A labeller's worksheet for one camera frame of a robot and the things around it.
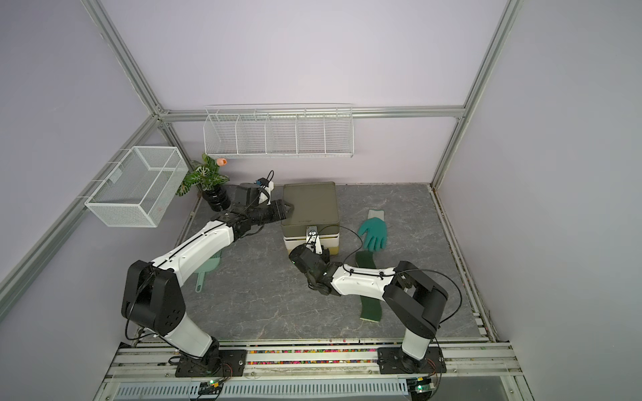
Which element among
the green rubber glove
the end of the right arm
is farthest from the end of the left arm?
the green rubber glove

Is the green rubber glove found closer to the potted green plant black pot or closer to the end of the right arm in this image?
the end of the right arm

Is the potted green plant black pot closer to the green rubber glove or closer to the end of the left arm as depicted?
the end of the left arm

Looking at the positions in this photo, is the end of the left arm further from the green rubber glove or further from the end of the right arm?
the green rubber glove

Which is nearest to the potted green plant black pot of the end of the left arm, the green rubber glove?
the end of the left arm

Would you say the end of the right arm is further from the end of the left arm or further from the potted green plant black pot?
the potted green plant black pot

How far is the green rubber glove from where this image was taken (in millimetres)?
1002

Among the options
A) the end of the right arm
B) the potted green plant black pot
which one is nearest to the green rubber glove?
the end of the right arm
